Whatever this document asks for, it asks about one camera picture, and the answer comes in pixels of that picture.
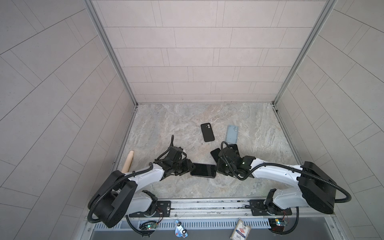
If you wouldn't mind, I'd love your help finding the black phone case middle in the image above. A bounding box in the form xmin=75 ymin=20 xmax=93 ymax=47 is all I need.
xmin=201 ymin=123 xmax=215 ymax=143

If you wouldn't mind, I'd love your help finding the right circuit board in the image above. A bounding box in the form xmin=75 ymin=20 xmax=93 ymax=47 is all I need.
xmin=268 ymin=218 xmax=289 ymax=232

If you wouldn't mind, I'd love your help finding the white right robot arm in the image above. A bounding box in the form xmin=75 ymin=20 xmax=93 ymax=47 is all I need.
xmin=211 ymin=146 xmax=336 ymax=215

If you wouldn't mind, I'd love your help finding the circuit board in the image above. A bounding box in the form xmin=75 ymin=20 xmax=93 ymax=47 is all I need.
xmin=140 ymin=221 xmax=158 ymax=231
xmin=268 ymin=218 xmax=289 ymax=232

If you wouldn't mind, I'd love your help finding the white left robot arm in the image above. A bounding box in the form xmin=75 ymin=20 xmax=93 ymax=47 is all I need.
xmin=87 ymin=158 xmax=196 ymax=228

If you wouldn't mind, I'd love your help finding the aluminium corner post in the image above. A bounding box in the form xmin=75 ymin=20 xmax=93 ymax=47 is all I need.
xmin=83 ymin=0 xmax=138 ymax=108
xmin=272 ymin=0 xmax=338 ymax=108

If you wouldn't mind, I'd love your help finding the black phone right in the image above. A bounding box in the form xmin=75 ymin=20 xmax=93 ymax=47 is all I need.
xmin=230 ymin=144 xmax=240 ymax=155

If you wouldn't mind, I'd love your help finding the aluminium right corner post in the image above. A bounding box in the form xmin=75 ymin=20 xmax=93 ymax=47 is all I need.
xmin=272 ymin=0 xmax=338 ymax=108

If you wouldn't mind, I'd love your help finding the purple-edged phone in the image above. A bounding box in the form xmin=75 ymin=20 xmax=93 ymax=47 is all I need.
xmin=190 ymin=163 xmax=216 ymax=179
xmin=211 ymin=148 xmax=221 ymax=164

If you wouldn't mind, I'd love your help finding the aluminium left corner post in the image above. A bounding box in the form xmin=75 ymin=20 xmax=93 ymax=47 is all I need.
xmin=83 ymin=0 xmax=138 ymax=108

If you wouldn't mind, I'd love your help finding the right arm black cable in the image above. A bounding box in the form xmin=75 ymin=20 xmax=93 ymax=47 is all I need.
xmin=220 ymin=140 xmax=352 ymax=204

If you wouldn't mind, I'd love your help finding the blue white sticker tag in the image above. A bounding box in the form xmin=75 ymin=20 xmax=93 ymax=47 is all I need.
xmin=175 ymin=220 xmax=188 ymax=238

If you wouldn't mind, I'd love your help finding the left circuit board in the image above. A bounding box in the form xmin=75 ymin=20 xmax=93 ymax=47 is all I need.
xmin=140 ymin=221 xmax=158 ymax=231

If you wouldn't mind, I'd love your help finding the light blue phone case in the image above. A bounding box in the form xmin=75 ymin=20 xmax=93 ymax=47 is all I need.
xmin=226 ymin=125 xmax=239 ymax=144

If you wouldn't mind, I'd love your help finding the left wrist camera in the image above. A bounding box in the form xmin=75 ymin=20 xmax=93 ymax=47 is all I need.
xmin=166 ymin=147 xmax=185 ymax=162

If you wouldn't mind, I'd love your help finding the red white card tag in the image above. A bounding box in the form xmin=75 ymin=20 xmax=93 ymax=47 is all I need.
xmin=230 ymin=220 xmax=251 ymax=240

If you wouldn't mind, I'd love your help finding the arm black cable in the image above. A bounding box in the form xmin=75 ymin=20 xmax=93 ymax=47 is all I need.
xmin=220 ymin=140 xmax=352 ymax=204
xmin=86 ymin=134 xmax=175 ymax=224

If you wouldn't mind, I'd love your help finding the wooden roller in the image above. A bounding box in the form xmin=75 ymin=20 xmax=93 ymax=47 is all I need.
xmin=121 ymin=151 xmax=134 ymax=174

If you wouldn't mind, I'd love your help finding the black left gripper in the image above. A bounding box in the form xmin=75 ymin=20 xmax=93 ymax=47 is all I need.
xmin=170 ymin=159 xmax=197 ymax=176

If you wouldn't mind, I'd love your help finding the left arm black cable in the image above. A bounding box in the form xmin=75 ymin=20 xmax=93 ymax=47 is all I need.
xmin=86 ymin=134 xmax=175 ymax=224

